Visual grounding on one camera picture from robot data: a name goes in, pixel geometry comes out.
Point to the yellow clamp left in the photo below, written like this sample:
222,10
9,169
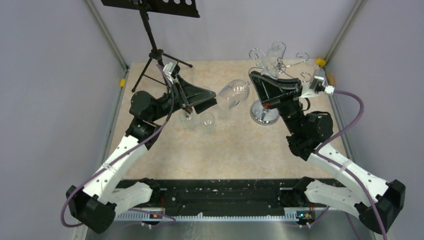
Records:
122,82

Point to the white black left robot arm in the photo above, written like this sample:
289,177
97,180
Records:
96,202

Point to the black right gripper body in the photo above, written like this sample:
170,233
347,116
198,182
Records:
286,106

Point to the wooden block at wall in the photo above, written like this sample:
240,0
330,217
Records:
331,79

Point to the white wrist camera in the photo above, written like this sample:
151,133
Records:
171,70
317,84

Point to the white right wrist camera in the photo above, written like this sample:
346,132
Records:
317,84

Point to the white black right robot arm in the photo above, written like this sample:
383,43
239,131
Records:
374,201

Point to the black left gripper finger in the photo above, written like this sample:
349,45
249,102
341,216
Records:
202,107
195,95

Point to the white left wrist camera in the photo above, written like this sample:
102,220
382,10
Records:
171,70

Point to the black music stand tripod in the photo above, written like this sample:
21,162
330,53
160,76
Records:
184,8

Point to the left rear wine glass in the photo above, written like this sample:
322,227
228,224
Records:
272,61

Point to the yellow corner clamp right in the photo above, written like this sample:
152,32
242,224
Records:
321,62

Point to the chrome wine glass rack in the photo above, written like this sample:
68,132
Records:
263,116

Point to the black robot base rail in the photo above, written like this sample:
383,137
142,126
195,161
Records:
231,200

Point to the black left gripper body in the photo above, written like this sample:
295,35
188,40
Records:
181,101

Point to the ribbed clear wine glass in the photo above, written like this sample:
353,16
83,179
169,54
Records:
187,120

